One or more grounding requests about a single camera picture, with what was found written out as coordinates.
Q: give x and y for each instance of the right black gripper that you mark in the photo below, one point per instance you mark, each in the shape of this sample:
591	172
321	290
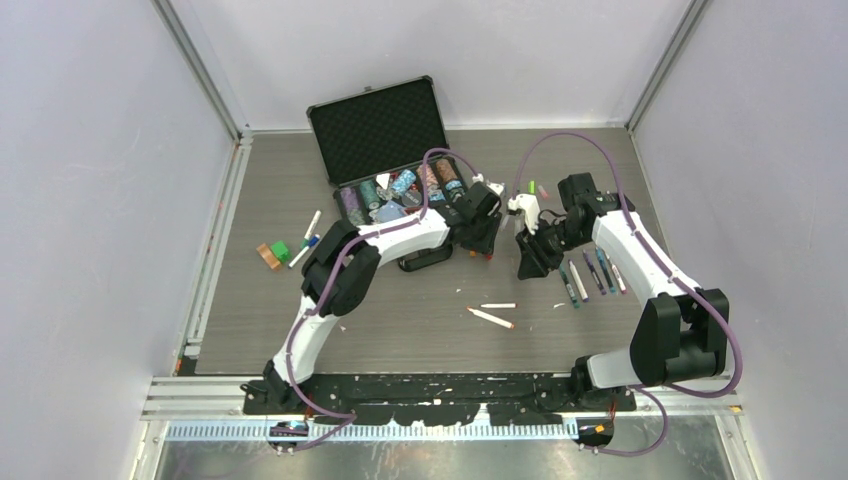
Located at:
536	261

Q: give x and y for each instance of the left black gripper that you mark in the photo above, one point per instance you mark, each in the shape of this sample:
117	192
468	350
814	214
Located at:
486	246

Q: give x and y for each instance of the dark green marker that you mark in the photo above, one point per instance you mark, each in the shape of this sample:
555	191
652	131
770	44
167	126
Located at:
573	297

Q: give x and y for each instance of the dark purple marker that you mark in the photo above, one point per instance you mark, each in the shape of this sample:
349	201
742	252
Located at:
594	273

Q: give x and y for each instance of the purple cap white marker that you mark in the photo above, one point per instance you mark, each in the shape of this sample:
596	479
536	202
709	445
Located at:
578	282

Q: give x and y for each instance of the light blue marker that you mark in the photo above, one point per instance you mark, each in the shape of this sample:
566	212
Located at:
603	263

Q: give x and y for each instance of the magenta cap white marker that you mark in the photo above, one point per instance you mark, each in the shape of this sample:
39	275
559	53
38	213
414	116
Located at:
617	276

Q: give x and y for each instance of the orange cap white marker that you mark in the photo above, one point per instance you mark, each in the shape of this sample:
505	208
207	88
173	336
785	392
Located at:
490	318

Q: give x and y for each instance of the blue tip white marker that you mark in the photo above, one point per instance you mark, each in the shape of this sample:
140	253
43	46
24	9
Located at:
304	251

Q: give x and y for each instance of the green tip white marker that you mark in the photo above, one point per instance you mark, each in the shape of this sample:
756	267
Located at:
311	228

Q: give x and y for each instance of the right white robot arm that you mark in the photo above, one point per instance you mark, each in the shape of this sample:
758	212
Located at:
678	336

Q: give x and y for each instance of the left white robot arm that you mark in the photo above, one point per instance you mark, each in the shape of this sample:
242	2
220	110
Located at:
339	272

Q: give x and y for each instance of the black poker chip case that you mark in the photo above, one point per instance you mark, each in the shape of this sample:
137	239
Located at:
386	153

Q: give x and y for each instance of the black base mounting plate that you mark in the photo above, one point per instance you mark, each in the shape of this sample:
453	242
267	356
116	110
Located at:
433	399

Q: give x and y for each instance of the green toy block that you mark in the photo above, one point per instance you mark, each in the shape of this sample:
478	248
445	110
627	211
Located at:
281	251

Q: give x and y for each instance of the brown wooden block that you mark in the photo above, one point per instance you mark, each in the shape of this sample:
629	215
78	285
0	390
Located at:
269	257

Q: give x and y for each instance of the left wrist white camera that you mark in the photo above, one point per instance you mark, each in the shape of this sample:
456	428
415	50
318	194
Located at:
497	188

